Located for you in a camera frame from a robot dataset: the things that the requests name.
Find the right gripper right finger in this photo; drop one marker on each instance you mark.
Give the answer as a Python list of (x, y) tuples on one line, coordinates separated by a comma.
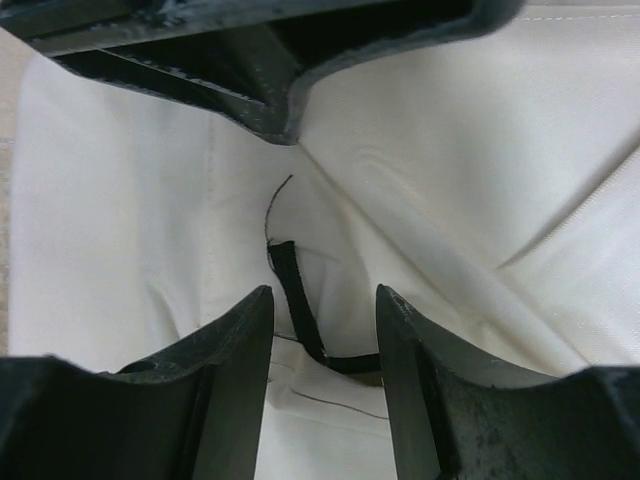
[(458, 412)]

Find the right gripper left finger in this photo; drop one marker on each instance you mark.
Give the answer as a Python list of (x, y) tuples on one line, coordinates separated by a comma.
[(192, 410)]

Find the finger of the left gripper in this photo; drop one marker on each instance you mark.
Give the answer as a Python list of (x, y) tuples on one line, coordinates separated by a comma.
[(253, 62)]

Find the beige student backpack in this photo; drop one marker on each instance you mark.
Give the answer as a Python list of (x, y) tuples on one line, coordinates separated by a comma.
[(493, 183)]

